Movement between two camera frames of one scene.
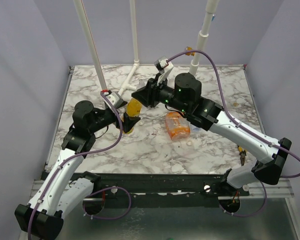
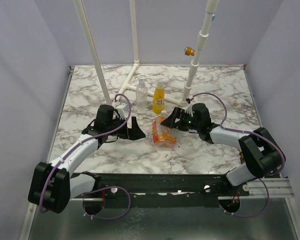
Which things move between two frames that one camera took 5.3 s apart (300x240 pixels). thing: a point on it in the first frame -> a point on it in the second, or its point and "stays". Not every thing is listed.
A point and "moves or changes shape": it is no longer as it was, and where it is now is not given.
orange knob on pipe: (190, 53) stays
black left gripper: (129, 122) -> (133, 133)
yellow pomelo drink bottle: (134, 108) moves or changes shape
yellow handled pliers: (242, 154) stays
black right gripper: (152, 92) -> (178, 120)
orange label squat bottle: (178, 126) moves or changes shape
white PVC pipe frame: (211, 6) stays
